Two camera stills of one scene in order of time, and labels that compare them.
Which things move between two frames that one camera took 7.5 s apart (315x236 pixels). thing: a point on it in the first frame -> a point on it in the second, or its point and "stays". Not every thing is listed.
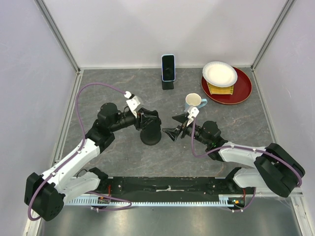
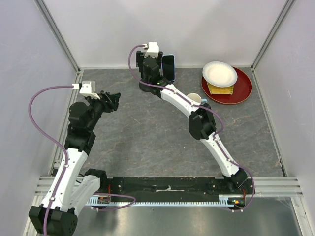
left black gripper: x=143 y=118 -> x=112 y=103
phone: x=168 y=68 stays
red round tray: x=242 y=89 stays
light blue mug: x=195 y=100 stays
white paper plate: x=219 y=74 stays
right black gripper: x=182 y=118 -> x=140 y=57
